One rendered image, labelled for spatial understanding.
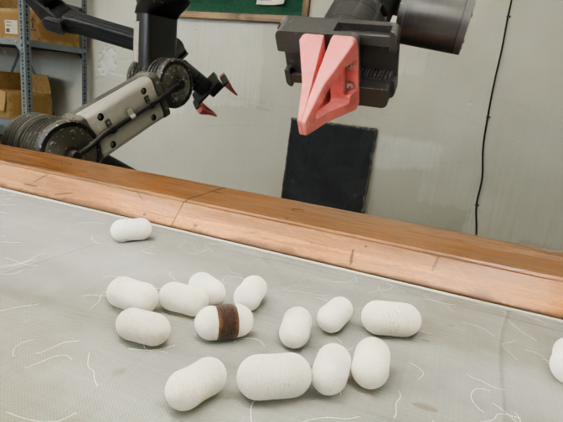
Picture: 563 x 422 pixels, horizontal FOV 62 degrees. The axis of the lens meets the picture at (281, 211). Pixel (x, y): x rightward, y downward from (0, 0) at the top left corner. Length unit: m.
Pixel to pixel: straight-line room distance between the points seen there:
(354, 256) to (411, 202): 1.91
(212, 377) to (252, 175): 2.35
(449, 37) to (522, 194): 1.85
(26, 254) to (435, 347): 0.31
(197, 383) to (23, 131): 0.78
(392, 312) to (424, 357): 0.03
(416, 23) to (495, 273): 0.23
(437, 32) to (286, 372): 0.34
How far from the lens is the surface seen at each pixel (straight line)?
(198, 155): 2.72
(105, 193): 0.54
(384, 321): 0.30
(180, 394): 0.22
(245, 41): 2.57
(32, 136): 0.91
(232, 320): 0.27
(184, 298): 0.30
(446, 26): 0.47
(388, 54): 0.42
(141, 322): 0.27
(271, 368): 0.23
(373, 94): 0.42
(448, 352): 0.32
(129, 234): 0.43
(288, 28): 0.41
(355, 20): 0.41
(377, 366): 0.25
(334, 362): 0.24
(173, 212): 0.49
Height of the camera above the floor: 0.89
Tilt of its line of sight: 15 degrees down
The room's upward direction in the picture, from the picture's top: 6 degrees clockwise
